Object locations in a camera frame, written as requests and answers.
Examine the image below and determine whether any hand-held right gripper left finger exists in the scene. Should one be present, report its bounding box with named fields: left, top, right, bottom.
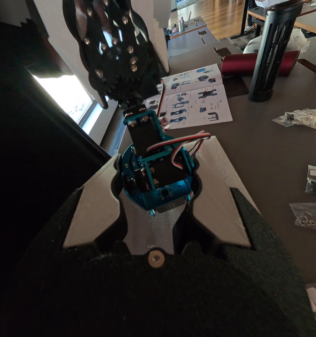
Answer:
left=62, top=154, right=129, bottom=250

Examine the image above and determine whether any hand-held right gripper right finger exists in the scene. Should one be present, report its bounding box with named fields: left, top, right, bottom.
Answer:
left=173, top=156, right=254, bottom=249

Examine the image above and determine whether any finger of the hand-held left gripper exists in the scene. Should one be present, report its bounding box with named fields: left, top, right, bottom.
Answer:
left=33, top=0, right=107, bottom=109
left=133, top=0, right=170, bottom=75

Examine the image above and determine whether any black toy robot claw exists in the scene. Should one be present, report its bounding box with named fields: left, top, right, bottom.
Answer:
left=63, top=0, right=166, bottom=108

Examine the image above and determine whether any blue toy robot arm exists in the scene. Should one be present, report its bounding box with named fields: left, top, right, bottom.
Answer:
left=119, top=103, right=200, bottom=217

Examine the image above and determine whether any red white black servo cable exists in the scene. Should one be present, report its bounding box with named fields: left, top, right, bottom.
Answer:
left=148, top=90, right=211, bottom=161

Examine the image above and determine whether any dark grey desk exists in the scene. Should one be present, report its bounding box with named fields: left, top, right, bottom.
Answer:
left=103, top=16, right=316, bottom=295

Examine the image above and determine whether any white foam sheet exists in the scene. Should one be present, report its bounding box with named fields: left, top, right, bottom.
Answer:
left=119, top=136, right=259, bottom=256

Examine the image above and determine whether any large window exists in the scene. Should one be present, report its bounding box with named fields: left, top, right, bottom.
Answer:
left=32, top=71, right=103, bottom=127

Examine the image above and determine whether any printed instruction sheet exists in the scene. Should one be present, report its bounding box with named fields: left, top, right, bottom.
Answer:
left=142, top=63, right=233, bottom=131

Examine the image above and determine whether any red tube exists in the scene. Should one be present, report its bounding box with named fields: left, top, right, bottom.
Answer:
left=221, top=50, right=299, bottom=76

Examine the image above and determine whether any pile of small parts bags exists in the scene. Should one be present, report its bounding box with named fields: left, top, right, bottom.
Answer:
left=290, top=164, right=316, bottom=337

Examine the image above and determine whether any black cylindrical flask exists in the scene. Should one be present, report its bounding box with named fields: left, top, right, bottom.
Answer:
left=248, top=0, right=303, bottom=103

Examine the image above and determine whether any small clear parts bag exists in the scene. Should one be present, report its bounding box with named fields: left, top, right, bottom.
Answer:
left=272, top=109, right=316, bottom=130

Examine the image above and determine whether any white plastic bag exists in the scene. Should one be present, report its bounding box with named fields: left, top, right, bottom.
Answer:
left=242, top=29, right=310, bottom=56

